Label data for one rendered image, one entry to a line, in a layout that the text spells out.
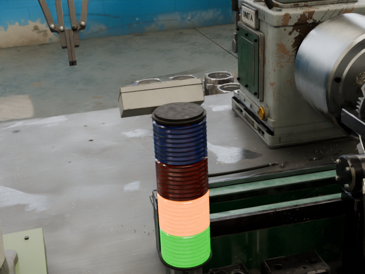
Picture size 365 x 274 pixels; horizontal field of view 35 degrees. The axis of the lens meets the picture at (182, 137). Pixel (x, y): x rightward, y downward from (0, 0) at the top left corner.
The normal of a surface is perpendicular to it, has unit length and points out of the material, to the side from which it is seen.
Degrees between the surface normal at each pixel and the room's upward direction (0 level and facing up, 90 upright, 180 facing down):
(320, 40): 47
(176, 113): 0
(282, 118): 90
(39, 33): 90
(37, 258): 0
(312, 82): 88
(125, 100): 58
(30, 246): 0
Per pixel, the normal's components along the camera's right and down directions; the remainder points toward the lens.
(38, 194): -0.04, -0.92
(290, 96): 0.23, 0.37
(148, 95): 0.17, -0.18
